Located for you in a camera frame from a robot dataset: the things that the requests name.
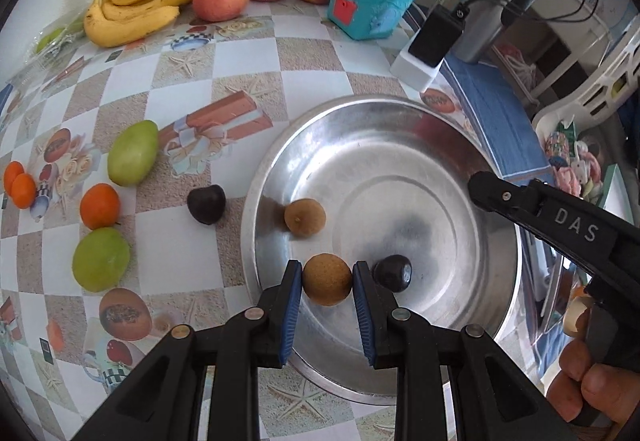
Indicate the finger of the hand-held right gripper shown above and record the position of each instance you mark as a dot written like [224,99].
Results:
[492,193]

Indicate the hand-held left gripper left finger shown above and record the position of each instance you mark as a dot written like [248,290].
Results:
[292,313]

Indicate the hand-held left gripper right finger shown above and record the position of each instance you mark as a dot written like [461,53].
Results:
[364,318]

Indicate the brown longan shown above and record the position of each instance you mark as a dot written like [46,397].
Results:
[327,280]
[305,217]

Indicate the metal bowl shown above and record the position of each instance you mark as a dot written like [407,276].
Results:
[400,161]

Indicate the person's right hand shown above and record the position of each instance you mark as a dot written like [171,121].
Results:
[595,381]

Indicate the floral fabric bundle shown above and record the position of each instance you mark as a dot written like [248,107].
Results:
[570,166]

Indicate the white plastic basket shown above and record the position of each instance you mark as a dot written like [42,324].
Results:
[600,86]

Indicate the white power strip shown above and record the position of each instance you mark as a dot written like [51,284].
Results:
[412,71]

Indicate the green mango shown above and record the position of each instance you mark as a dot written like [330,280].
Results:
[132,152]
[100,258]

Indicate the checked printed tablecloth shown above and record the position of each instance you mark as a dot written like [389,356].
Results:
[310,61]

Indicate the teal plastic box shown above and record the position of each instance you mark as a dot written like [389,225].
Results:
[370,1]

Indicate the yellow banana bunch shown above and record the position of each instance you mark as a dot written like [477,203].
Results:
[130,28]

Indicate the plastic bag of green fruit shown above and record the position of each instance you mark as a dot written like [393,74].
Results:
[60,47]

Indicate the small green fruit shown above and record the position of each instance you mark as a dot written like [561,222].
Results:
[75,25]
[50,40]

